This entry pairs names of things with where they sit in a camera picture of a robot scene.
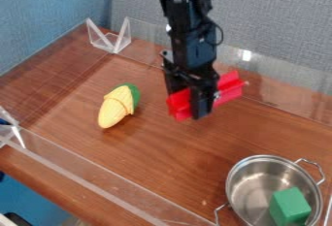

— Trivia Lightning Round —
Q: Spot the clear acrylic back barrier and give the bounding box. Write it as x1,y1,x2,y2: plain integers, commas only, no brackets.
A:
120,16,332,127

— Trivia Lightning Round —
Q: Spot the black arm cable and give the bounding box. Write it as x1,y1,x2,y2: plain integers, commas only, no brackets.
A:
203,21,227,48

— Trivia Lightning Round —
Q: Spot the silver metal pot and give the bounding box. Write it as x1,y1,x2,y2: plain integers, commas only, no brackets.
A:
215,154,326,226

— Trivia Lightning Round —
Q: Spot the clear acrylic corner bracket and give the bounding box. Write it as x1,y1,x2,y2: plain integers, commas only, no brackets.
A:
86,18,132,53

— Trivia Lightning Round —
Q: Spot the clear acrylic front barrier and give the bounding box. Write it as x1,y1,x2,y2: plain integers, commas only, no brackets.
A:
0,128,216,226

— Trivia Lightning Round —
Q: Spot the clear acrylic left bracket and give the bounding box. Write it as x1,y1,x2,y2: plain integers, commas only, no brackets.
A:
0,106,26,148

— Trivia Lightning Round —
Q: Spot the yellow toy corn cob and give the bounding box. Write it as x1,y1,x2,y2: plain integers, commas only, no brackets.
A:
98,82,141,128

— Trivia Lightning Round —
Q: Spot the green cube block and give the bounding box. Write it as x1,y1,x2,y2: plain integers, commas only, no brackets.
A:
270,187,312,226

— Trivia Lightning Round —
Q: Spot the red rectangular block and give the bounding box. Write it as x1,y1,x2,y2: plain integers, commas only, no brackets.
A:
167,71,245,121

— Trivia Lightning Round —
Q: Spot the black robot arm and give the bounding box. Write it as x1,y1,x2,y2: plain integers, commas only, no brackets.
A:
160,0,221,119

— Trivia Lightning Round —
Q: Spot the clear acrylic barrier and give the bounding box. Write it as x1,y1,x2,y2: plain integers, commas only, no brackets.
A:
0,128,216,226
120,16,332,127

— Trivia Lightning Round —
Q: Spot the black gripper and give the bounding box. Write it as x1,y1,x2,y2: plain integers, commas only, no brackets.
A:
161,49,220,119

